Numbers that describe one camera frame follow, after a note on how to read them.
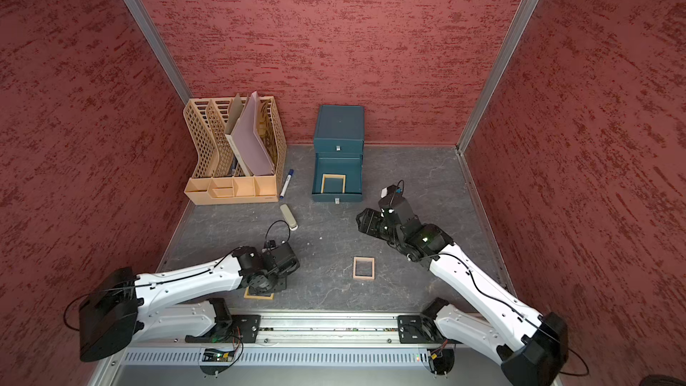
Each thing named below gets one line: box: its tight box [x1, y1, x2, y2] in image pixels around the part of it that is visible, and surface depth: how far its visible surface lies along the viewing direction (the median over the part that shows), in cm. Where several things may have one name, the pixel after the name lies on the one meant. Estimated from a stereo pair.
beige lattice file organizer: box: [183, 96, 288, 205], surface depth 102 cm
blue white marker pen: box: [279, 168, 295, 199], surface depth 108 cm
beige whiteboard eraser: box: [279, 203, 299, 232], surface depth 97 cm
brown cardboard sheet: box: [225, 92, 243, 135], surface depth 99 cm
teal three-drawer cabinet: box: [310, 105, 365, 204], surface depth 101 cm
